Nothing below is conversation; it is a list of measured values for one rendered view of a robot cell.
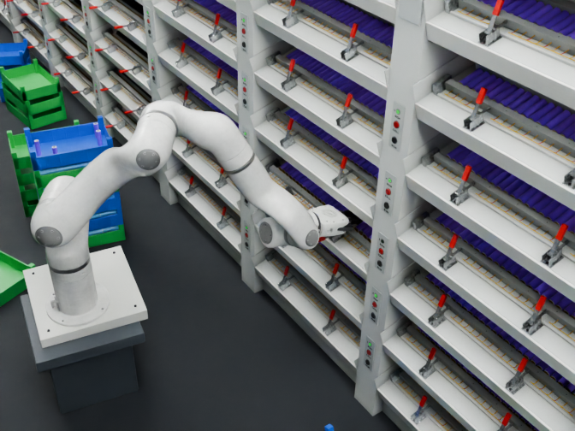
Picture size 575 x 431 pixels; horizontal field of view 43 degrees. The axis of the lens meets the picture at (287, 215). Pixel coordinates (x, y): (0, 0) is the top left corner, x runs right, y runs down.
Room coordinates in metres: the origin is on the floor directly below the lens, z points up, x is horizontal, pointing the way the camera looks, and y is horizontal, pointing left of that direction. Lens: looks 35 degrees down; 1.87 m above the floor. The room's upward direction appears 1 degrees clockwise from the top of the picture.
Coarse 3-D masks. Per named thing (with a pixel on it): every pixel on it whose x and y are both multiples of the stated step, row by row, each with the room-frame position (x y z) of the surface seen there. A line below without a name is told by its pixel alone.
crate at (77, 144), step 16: (64, 128) 2.54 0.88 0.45; (80, 128) 2.57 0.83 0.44; (32, 144) 2.48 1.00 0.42; (48, 144) 2.50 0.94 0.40; (64, 144) 2.50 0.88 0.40; (80, 144) 2.51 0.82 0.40; (96, 144) 2.51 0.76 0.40; (112, 144) 2.42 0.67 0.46; (32, 160) 2.30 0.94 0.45; (48, 160) 2.33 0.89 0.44; (64, 160) 2.35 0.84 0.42; (80, 160) 2.37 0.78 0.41
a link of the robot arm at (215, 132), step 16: (144, 112) 1.67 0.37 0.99; (160, 112) 1.66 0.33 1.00; (176, 112) 1.67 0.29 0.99; (192, 112) 1.63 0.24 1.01; (208, 112) 1.63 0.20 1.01; (176, 128) 1.66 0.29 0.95; (192, 128) 1.60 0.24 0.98; (208, 128) 1.59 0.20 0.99; (224, 128) 1.60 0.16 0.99; (208, 144) 1.59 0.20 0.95; (224, 144) 1.59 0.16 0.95; (240, 144) 1.61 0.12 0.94; (224, 160) 1.59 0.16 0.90; (240, 160) 1.59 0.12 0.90
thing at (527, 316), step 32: (416, 224) 1.55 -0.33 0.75; (448, 224) 1.54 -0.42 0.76; (416, 256) 1.48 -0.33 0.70; (448, 256) 1.42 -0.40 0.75; (480, 256) 1.41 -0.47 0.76; (480, 288) 1.33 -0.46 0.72; (512, 288) 1.32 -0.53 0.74; (544, 288) 1.29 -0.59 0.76; (512, 320) 1.23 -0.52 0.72; (544, 320) 1.22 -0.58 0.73; (544, 352) 1.14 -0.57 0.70
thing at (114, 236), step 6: (120, 228) 2.42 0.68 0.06; (96, 234) 2.38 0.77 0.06; (102, 234) 2.39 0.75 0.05; (108, 234) 2.40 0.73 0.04; (114, 234) 2.41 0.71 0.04; (120, 234) 2.42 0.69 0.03; (90, 240) 2.37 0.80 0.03; (96, 240) 2.38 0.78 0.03; (102, 240) 2.39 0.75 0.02; (108, 240) 2.40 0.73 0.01; (114, 240) 2.40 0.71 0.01; (120, 240) 2.41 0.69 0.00; (90, 246) 2.37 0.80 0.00
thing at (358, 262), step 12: (276, 156) 2.16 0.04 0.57; (276, 180) 2.08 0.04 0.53; (324, 240) 1.79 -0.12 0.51; (348, 240) 1.76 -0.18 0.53; (336, 252) 1.74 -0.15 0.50; (348, 252) 1.71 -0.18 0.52; (360, 252) 1.70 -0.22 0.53; (348, 264) 1.70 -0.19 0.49; (360, 264) 1.66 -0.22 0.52; (360, 276) 1.66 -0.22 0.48
